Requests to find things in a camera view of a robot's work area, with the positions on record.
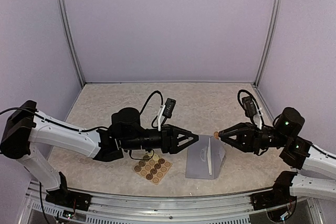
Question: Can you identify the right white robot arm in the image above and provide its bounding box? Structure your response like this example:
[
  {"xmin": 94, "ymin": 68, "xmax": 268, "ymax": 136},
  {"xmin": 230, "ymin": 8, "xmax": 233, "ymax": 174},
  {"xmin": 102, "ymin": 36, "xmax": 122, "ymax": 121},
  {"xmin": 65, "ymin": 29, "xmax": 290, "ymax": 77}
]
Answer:
[{"xmin": 217, "ymin": 107, "xmax": 335, "ymax": 209}]

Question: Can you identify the beige letter sheet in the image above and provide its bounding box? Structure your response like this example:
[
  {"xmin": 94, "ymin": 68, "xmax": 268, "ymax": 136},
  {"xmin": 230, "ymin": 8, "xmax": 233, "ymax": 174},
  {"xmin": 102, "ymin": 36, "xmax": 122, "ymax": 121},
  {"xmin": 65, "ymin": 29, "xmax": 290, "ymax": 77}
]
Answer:
[{"xmin": 207, "ymin": 137, "xmax": 212, "ymax": 176}]

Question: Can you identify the brown sticker sheet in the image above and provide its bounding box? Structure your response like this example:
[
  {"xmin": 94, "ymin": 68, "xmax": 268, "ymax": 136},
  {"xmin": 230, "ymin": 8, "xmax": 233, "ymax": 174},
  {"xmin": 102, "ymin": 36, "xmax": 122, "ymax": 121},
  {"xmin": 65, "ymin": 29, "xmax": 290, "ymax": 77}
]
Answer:
[{"xmin": 133, "ymin": 151, "xmax": 173, "ymax": 185}]

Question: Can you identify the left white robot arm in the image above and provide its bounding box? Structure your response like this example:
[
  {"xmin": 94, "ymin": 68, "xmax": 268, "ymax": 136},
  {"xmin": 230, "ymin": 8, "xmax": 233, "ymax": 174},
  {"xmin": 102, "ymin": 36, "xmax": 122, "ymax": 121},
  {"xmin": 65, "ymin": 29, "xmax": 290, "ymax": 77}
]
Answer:
[{"xmin": 1, "ymin": 100, "xmax": 199, "ymax": 206}]

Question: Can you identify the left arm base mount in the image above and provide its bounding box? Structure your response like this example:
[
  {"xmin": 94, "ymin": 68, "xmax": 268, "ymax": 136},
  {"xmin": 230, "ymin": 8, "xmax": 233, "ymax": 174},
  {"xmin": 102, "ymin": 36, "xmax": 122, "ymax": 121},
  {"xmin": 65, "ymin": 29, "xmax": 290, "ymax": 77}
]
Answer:
[{"xmin": 46, "ymin": 187, "xmax": 92, "ymax": 211}]

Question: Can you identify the aluminium frame post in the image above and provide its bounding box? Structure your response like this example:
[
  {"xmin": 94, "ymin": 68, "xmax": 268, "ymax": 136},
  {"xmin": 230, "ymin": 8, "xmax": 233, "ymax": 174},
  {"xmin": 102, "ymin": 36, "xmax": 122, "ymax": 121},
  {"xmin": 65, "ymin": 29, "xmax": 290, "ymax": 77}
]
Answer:
[
  {"xmin": 57, "ymin": 0, "xmax": 86, "ymax": 88},
  {"xmin": 254, "ymin": 0, "xmax": 281, "ymax": 89}
]

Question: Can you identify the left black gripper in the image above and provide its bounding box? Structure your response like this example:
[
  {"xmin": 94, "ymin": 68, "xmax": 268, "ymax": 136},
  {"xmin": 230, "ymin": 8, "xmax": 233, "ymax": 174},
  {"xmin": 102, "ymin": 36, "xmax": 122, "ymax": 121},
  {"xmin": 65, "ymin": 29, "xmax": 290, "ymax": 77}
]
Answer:
[{"xmin": 122, "ymin": 124, "xmax": 200, "ymax": 155}]

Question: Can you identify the grey envelope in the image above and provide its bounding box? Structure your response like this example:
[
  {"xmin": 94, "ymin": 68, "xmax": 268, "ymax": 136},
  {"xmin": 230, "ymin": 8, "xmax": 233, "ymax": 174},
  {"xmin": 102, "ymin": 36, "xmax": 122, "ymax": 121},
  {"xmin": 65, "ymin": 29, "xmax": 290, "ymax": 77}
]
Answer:
[{"xmin": 185, "ymin": 135, "xmax": 226, "ymax": 180}]

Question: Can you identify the right aluminium frame post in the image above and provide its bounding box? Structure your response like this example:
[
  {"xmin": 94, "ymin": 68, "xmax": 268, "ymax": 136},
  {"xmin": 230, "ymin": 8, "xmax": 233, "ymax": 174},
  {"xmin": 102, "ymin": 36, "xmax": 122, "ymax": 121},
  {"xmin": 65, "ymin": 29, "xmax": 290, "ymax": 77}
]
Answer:
[{"xmin": 254, "ymin": 0, "xmax": 281, "ymax": 89}]

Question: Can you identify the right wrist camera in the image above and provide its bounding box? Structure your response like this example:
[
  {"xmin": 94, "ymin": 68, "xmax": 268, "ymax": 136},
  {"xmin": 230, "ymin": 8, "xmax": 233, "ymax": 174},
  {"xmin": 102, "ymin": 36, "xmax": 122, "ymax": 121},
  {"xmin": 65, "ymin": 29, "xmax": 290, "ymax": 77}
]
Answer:
[{"xmin": 241, "ymin": 95, "xmax": 264, "ymax": 129}]

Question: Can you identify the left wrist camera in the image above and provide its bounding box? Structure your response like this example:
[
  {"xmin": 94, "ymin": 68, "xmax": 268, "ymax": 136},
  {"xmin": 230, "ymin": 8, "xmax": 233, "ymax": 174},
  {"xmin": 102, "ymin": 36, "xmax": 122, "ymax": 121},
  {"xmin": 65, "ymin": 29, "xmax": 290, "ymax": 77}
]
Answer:
[{"xmin": 156, "ymin": 98, "xmax": 176, "ymax": 131}]

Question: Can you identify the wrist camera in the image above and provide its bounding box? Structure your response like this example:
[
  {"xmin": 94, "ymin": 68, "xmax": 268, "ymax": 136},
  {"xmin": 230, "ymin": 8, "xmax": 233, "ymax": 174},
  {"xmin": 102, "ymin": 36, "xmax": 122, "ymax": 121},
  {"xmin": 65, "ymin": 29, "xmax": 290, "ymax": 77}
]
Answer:
[
  {"xmin": 156, "ymin": 98, "xmax": 176, "ymax": 131},
  {"xmin": 241, "ymin": 95, "xmax": 264, "ymax": 129}
]

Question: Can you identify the front aluminium rail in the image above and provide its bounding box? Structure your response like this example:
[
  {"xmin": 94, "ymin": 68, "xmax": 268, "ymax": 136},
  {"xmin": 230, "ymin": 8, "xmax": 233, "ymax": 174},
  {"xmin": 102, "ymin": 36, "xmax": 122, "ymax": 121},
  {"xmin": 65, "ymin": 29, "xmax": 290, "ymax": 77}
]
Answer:
[{"xmin": 25, "ymin": 179, "xmax": 322, "ymax": 224}]

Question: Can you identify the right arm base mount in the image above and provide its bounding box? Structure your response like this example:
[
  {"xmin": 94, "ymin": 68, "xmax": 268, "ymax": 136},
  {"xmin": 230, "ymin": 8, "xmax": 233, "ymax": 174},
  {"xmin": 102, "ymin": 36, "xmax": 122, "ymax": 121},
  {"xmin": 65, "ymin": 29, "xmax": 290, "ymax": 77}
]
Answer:
[{"xmin": 250, "ymin": 186, "xmax": 297, "ymax": 211}]

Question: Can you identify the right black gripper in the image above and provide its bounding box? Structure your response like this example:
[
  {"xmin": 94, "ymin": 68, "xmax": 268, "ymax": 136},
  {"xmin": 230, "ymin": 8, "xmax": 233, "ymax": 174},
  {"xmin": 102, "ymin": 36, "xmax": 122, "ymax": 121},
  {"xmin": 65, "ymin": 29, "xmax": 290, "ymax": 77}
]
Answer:
[{"xmin": 219, "ymin": 122, "xmax": 289, "ymax": 154}]

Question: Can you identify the left aluminium frame post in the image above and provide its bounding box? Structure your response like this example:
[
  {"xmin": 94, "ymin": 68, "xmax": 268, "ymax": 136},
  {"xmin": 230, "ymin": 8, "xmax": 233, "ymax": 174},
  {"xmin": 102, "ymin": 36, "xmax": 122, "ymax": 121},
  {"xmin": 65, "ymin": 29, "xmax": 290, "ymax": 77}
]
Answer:
[{"xmin": 57, "ymin": 0, "xmax": 86, "ymax": 88}]

